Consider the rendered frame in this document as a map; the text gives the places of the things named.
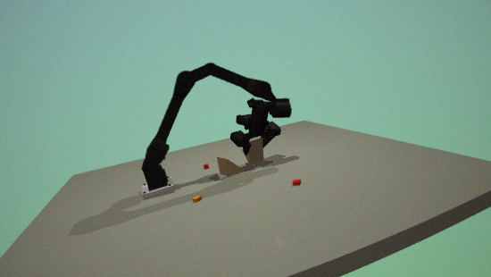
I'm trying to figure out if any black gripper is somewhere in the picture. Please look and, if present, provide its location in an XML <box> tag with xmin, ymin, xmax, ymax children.
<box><xmin>230</xmin><ymin>116</ymin><xmax>281</xmax><ymax>155</ymax></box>

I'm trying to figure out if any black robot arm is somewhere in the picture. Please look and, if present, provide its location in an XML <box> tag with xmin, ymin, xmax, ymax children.
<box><xmin>142</xmin><ymin>63</ymin><xmax>292</xmax><ymax>190</ymax></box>

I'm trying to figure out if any small orange block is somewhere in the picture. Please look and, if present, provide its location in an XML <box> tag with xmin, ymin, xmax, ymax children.
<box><xmin>192</xmin><ymin>196</ymin><xmax>203</xmax><ymax>203</ymax></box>

